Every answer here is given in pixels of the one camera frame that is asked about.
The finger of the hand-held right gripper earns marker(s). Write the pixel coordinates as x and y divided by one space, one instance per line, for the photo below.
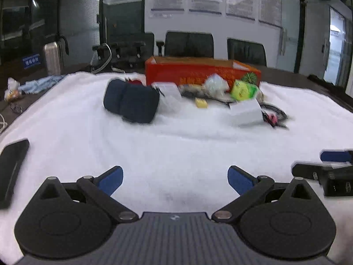
335 156
306 170

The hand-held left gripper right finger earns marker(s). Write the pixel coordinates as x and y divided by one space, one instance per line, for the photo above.
240 180

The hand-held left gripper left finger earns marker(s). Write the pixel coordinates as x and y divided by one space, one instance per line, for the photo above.
111 180

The pink clip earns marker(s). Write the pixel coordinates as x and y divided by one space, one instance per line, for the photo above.
272 118

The white cardboard box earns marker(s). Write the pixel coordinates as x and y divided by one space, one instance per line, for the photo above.
246 113

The dark blue zip pouch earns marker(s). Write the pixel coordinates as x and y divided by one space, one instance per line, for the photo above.
113 95
139 103

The yellow eraser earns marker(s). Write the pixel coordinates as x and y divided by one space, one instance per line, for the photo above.
201 102

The white plastic bag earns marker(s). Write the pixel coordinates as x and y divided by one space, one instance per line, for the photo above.
216 85

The mixed snack wrappers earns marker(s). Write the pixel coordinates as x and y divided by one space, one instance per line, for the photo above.
193 91

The orange cardboard box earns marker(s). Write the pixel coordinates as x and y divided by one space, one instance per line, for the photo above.
204 73

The white towel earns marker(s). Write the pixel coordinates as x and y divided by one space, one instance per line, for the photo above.
176 149

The green tissue packet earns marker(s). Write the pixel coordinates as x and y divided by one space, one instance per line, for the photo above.
244 90

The black smartphone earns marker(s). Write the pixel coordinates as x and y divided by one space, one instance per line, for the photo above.
11 168

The light blue cloth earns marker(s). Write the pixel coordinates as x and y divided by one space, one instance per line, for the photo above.
41 84

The eyeglasses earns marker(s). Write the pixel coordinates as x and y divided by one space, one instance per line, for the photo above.
16 107

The black equipment pile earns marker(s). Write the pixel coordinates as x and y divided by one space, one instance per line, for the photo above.
126 53

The black office chair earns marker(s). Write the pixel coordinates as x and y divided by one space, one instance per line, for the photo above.
246 52
149 45
189 44

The crumpled snack bag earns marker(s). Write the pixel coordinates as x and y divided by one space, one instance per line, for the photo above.
12 91

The dark glass cabinet door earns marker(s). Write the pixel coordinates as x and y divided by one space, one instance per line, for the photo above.
122 11

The glass door with frame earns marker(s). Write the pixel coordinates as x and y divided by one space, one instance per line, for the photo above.
336 33

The blue wall sign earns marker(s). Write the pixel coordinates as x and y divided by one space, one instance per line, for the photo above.
32 61

